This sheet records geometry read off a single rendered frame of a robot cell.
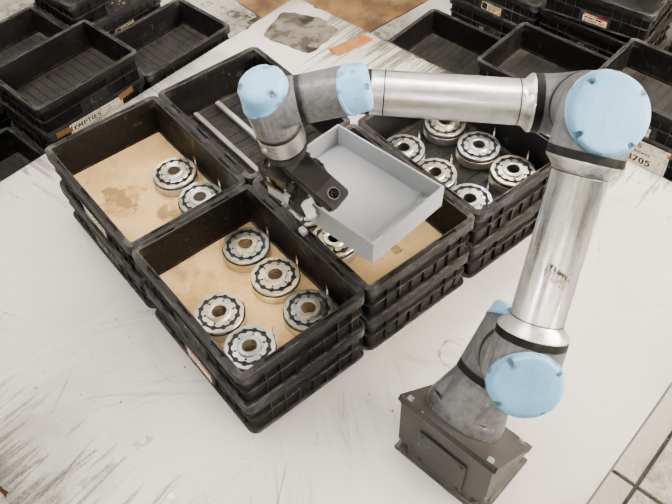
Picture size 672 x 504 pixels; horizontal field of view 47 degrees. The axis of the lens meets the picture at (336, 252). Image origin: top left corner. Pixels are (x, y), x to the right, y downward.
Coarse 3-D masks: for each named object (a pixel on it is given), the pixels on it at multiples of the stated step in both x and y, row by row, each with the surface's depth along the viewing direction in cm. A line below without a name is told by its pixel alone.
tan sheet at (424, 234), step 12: (420, 228) 171; (432, 228) 170; (408, 240) 168; (420, 240) 168; (432, 240) 168; (396, 252) 166; (408, 252) 166; (348, 264) 165; (360, 264) 165; (372, 264) 164; (384, 264) 164; (396, 264) 164; (360, 276) 163; (372, 276) 162
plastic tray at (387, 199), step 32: (320, 160) 155; (352, 160) 155; (384, 160) 151; (352, 192) 149; (384, 192) 149; (416, 192) 149; (320, 224) 142; (352, 224) 143; (384, 224) 143; (416, 224) 143
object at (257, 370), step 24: (240, 192) 166; (192, 216) 161; (144, 264) 153; (336, 264) 152; (168, 288) 149; (360, 288) 148; (336, 312) 145; (312, 336) 143; (264, 360) 139; (240, 384) 138
